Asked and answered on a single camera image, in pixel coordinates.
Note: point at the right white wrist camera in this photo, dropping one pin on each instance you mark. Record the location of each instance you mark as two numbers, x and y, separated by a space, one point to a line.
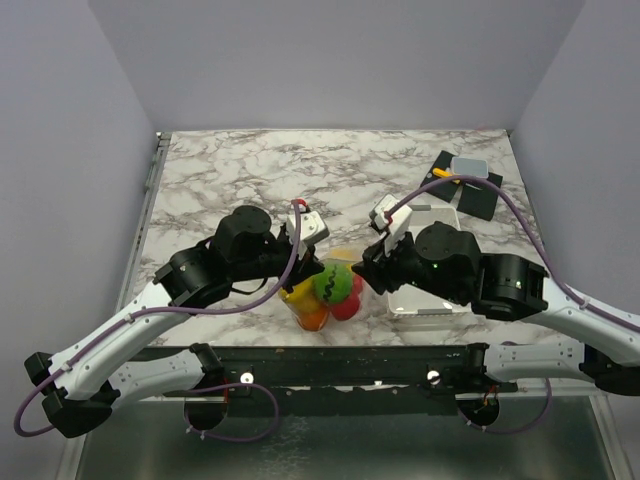
391 229

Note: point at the dark green toy melon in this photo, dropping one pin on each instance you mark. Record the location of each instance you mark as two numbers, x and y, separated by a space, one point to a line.
334 284

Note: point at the white perforated plastic basket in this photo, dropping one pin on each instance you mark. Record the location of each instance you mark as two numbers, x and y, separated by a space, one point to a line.
409 301

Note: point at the aluminium rail frame front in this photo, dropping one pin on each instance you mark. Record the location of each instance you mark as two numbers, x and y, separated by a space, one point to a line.
548 428

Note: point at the clear zip top bag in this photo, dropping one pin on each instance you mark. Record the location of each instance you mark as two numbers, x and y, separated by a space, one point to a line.
347 256

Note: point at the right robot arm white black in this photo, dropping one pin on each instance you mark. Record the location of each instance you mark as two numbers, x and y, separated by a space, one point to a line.
602 344

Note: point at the aluminium rail left edge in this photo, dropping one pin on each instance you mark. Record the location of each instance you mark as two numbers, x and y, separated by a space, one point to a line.
150 190

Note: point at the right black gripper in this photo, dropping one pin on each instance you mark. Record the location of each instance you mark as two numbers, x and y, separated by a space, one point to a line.
376 266

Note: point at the orange toy fruit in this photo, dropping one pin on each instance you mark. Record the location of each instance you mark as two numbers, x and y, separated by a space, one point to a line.
313 321

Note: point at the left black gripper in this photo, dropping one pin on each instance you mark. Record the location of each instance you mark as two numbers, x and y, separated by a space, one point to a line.
303 269

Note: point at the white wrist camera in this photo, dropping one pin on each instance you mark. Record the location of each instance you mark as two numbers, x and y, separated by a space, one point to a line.
313 228
391 229

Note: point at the small red toy fruit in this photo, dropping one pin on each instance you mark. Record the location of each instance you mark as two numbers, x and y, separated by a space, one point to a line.
357 285

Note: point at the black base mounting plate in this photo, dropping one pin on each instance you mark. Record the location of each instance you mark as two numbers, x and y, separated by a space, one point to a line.
351 381

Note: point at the yellow handled knife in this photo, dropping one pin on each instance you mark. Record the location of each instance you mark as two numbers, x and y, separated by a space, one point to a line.
440 173

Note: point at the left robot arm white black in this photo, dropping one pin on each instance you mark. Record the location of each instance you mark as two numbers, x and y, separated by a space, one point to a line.
83 384

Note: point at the red toy apple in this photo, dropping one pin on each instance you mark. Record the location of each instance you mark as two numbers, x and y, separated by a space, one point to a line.
347 309

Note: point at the grey lidded plastic box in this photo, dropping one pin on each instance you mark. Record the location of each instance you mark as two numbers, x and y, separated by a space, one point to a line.
469 167

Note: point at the black foam block right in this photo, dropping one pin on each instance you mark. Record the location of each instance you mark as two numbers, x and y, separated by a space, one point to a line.
477 201

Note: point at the yellow toy mango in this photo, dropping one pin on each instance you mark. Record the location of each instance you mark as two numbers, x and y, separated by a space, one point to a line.
302 296

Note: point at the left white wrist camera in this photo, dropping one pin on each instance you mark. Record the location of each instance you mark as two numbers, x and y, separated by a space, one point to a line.
313 228

